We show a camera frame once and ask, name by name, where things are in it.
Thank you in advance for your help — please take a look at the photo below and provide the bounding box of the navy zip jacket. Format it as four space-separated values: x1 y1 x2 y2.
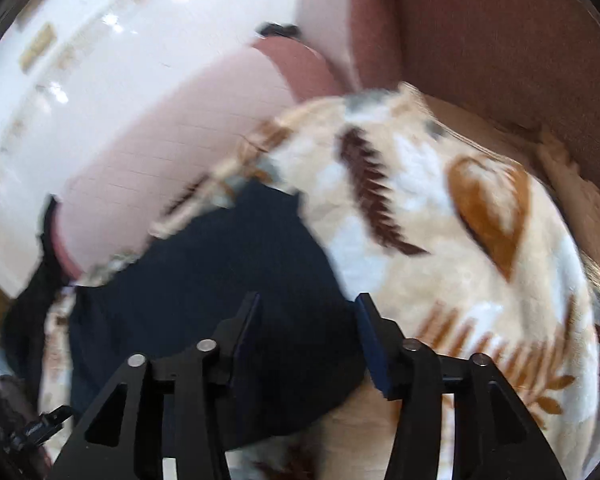
69 180 367 450

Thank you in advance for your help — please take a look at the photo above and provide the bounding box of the pink and maroon sofa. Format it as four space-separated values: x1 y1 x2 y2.
50 0 600 281

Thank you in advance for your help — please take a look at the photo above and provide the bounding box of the leaf printed blanket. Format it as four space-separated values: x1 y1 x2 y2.
37 84 600 480

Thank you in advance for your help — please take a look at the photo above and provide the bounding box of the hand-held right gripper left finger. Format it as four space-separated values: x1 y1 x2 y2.
47 291 263 480

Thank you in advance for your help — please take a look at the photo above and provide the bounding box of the small black object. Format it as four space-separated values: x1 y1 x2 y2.
256 22 303 41

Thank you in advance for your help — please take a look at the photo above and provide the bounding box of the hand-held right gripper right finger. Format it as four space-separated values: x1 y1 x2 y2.
355 292 568 480

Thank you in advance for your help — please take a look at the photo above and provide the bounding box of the black garment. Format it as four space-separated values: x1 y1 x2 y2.
0 194 76 393

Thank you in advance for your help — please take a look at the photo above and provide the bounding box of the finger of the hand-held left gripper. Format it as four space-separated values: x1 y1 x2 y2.
41 406 75 427

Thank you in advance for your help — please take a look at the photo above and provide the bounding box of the tan quilted ruffled cover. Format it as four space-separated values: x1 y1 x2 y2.
500 120 600 321

